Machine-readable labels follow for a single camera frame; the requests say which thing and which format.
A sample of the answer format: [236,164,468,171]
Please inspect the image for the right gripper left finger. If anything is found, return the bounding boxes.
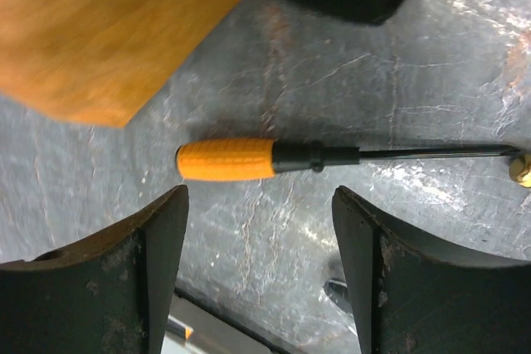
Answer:
[1,185,189,353]

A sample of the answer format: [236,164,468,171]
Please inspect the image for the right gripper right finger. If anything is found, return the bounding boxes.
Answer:
[332,187,530,353]

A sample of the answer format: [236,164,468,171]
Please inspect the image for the brass hex nut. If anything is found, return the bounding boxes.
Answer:
[509,153,531,188]

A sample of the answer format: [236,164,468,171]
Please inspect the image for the brown canvas tote bag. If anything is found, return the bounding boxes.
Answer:
[1,0,241,128]

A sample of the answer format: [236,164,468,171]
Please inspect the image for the orange handled pliers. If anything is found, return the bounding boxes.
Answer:
[323,257,358,337]

